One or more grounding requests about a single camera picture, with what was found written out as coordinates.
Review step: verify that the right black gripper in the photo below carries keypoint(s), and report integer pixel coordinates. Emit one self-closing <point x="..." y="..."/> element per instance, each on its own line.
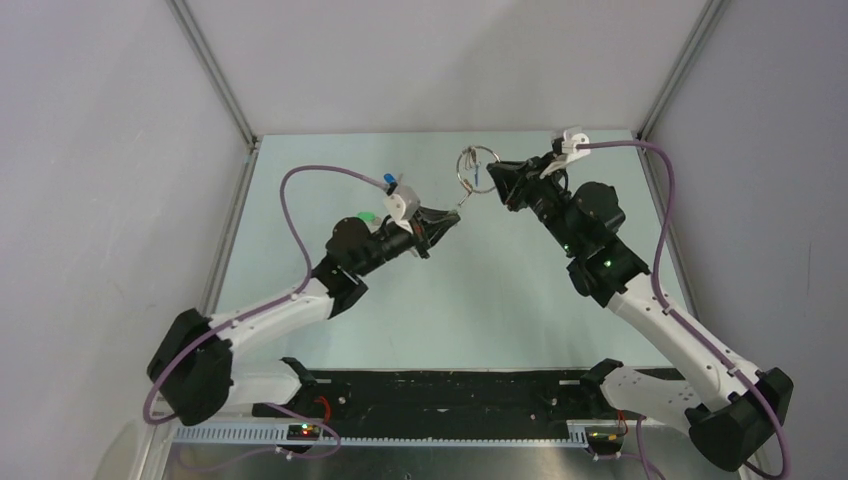
<point x="517" y="181"/>

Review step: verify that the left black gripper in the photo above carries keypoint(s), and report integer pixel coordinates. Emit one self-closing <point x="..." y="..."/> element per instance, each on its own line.
<point x="429" y="227"/>

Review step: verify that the large silver keyring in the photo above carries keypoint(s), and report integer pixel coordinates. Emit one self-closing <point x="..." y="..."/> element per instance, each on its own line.
<point x="470" y="168"/>

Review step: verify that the green tag key loose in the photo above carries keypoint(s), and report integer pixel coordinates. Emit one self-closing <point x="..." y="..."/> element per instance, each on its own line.
<point x="368" y="217"/>

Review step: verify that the left controller board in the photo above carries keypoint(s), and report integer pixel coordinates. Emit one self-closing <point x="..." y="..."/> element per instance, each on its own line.
<point x="303" y="432"/>

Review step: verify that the controller board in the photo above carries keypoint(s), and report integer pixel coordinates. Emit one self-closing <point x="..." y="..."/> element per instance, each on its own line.
<point x="303" y="432"/>
<point x="604" y="439"/>

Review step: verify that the right controller board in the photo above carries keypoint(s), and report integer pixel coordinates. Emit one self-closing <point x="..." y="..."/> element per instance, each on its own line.
<point x="604" y="439"/>

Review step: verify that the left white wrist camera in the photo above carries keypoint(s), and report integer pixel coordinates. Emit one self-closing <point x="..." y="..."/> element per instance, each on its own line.
<point x="401" y="204"/>

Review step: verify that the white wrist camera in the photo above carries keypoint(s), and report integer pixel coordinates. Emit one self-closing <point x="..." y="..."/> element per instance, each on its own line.
<point x="401" y="204"/>
<point x="568" y="145"/>

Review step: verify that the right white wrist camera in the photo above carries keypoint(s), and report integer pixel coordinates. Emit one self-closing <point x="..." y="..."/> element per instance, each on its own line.
<point x="568" y="145"/>

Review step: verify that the right aluminium corner post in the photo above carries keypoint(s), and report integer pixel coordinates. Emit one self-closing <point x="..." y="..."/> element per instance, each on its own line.
<point x="705" y="24"/>

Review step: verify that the aluminium corner post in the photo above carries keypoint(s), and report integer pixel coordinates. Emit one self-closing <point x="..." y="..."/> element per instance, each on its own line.
<point x="198" y="43"/>
<point x="705" y="24"/>

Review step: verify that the left aluminium corner post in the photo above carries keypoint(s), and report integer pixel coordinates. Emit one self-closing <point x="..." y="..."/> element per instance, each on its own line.
<point x="198" y="43"/>

